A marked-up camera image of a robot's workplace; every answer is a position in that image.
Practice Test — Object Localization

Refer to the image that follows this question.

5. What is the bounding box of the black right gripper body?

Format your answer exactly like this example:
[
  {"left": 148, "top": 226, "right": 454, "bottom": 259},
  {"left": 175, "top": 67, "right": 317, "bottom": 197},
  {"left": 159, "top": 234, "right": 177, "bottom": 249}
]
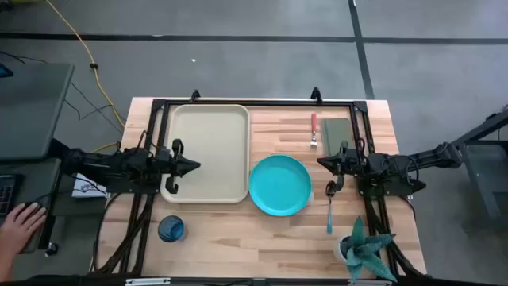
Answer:
[{"left": 341, "top": 153, "right": 369, "bottom": 176}]

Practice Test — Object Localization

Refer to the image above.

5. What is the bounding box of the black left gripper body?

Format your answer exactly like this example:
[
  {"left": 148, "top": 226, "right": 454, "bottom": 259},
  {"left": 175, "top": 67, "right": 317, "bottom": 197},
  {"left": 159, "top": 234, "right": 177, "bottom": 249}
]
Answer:
[{"left": 149, "top": 149, "right": 175, "bottom": 180}]

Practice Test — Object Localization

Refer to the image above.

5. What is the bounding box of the beige plastic tray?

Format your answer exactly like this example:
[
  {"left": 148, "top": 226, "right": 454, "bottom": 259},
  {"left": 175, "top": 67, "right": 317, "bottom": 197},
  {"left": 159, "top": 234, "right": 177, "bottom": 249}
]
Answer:
[{"left": 160, "top": 103, "right": 251, "bottom": 205}]

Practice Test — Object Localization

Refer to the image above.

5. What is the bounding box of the red-handled metal fork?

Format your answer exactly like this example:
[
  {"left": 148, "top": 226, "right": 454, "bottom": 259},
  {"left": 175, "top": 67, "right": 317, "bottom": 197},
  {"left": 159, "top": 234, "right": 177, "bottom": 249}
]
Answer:
[{"left": 310, "top": 113, "right": 319, "bottom": 150}]

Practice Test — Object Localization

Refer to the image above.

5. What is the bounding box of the blue-handled metal spoon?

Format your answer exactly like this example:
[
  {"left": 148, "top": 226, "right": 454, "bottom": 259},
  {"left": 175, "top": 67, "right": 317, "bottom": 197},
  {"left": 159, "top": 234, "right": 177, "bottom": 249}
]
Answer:
[{"left": 325, "top": 180, "right": 337, "bottom": 235}]

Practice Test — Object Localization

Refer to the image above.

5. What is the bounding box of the teal round plate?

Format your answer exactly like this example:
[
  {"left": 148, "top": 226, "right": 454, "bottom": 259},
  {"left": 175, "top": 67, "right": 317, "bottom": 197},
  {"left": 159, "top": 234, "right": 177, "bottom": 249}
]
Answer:
[{"left": 248, "top": 154, "right": 314, "bottom": 218}]

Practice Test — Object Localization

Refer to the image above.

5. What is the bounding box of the person's forearm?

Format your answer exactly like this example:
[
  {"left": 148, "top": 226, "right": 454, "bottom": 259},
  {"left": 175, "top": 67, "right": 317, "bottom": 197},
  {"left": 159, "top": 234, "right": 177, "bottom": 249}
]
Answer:
[{"left": 0, "top": 240, "right": 20, "bottom": 286}]

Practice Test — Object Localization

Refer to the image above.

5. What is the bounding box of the blue translucent cup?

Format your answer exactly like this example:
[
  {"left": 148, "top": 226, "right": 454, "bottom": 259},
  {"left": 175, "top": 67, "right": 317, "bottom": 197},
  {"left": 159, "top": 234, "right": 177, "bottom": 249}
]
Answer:
[{"left": 157, "top": 214, "right": 187, "bottom": 243}]

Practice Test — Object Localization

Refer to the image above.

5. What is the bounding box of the olive green notebook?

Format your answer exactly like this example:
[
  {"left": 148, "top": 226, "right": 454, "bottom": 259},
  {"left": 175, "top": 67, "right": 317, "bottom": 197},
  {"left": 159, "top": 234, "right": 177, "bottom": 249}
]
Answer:
[{"left": 320, "top": 117, "right": 356, "bottom": 157}]

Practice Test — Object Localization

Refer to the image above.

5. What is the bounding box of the white printed box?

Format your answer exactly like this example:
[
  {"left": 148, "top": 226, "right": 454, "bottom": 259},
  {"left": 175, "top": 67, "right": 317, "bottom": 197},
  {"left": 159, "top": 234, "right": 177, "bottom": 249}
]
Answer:
[{"left": 71, "top": 172, "right": 109, "bottom": 199}]

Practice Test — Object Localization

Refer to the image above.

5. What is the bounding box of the green succulent in white pot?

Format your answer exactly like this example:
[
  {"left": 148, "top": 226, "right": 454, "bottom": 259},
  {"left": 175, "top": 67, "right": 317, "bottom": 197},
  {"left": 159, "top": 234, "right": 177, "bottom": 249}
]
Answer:
[{"left": 333, "top": 215, "right": 398, "bottom": 284}]

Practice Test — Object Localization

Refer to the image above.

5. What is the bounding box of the grey desk surface with mouse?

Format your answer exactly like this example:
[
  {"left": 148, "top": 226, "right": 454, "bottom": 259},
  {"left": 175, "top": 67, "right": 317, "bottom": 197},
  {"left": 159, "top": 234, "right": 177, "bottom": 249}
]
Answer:
[{"left": 0, "top": 157, "right": 63, "bottom": 255}]

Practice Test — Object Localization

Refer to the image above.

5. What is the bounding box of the dark grey desk top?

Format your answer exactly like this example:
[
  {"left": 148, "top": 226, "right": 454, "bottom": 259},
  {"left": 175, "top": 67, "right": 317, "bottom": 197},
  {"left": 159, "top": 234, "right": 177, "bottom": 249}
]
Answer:
[{"left": 0, "top": 61, "right": 75, "bottom": 160}]

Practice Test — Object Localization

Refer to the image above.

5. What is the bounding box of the person's hand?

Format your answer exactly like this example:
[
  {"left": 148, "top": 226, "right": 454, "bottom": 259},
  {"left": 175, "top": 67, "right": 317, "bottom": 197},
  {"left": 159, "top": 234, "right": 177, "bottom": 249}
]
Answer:
[{"left": 0, "top": 202, "right": 48, "bottom": 255}]

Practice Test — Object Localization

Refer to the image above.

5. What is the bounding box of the black backlit keyboard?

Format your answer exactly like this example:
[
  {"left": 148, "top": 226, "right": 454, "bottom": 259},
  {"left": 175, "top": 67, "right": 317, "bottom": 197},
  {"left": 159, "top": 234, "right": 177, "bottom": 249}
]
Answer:
[{"left": 0, "top": 174, "right": 21, "bottom": 218}]

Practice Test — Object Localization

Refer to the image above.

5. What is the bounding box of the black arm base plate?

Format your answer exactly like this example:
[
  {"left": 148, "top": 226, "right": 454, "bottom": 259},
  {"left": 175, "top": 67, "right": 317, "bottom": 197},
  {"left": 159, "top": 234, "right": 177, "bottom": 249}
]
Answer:
[
  {"left": 105, "top": 180, "right": 162, "bottom": 195},
  {"left": 356, "top": 174, "right": 428, "bottom": 198}
]

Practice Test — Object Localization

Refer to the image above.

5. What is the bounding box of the black aluminium table frame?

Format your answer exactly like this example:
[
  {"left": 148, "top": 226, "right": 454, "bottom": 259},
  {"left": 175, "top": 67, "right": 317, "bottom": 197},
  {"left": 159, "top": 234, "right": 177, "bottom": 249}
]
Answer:
[{"left": 90, "top": 98, "right": 429, "bottom": 278}]

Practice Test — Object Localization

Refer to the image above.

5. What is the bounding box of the thin black floor cable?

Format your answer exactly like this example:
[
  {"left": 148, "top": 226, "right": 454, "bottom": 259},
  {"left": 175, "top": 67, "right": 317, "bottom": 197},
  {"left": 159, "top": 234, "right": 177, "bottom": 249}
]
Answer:
[{"left": 0, "top": 50, "right": 125, "bottom": 135}]

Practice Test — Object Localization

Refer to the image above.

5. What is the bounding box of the yellow floor cable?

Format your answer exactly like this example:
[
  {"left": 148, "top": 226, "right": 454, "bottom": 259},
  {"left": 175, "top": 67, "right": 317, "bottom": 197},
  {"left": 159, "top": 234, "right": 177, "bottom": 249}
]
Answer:
[{"left": 45, "top": 0, "right": 127, "bottom": 154}]

